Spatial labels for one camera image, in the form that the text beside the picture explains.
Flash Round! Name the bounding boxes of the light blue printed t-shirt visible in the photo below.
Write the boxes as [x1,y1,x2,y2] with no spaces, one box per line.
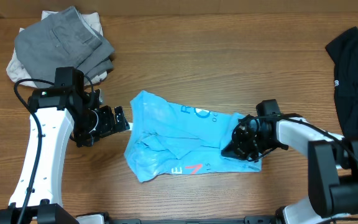
[124,91,262,182]

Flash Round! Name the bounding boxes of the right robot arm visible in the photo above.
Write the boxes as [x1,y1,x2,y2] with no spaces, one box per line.
[221,100,358,223]

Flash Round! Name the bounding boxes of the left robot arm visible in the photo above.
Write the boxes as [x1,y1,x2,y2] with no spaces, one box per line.
[0,67,132,224]

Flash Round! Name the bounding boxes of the grey folded trousers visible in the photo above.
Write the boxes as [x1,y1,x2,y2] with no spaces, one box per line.
[14,6,114,82]

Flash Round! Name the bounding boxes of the black t-shirt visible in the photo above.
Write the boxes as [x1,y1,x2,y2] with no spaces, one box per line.
[326,27,358,139]

